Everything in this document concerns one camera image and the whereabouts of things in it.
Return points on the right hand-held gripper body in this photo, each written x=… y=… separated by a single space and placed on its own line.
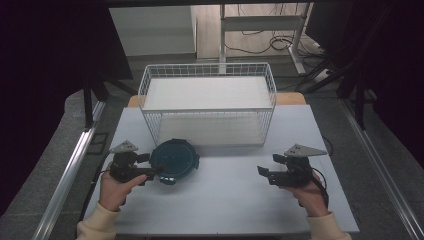
x=295 y=170

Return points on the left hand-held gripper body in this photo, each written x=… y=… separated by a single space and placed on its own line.
x=124 y=164

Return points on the round container with dark blue lid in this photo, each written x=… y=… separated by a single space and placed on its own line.
x=175 y=159

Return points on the person's left hand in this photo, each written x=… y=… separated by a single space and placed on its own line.
x=115 y=193

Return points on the person's right hand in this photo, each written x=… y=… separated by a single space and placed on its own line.
x=310 y=198

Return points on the black metal stand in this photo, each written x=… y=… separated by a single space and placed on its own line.
x=88 y=106

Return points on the white power strip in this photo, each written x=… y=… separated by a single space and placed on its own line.
x=322 y=75

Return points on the black tripod stand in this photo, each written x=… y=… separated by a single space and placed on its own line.
x=358 y=100

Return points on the dark curtain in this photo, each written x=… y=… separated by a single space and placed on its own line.
x=393 y=66
x=40 y=83

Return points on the white cabinet panel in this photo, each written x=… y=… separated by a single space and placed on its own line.
x=151 y=31

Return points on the black square floor frame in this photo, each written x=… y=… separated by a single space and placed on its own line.
x=98 y=143

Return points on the aluminium floor rail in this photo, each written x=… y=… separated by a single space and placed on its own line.
x=71 y=176
x=383 y=173

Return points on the white metal desk frame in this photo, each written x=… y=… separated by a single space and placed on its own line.
x=261 y=23

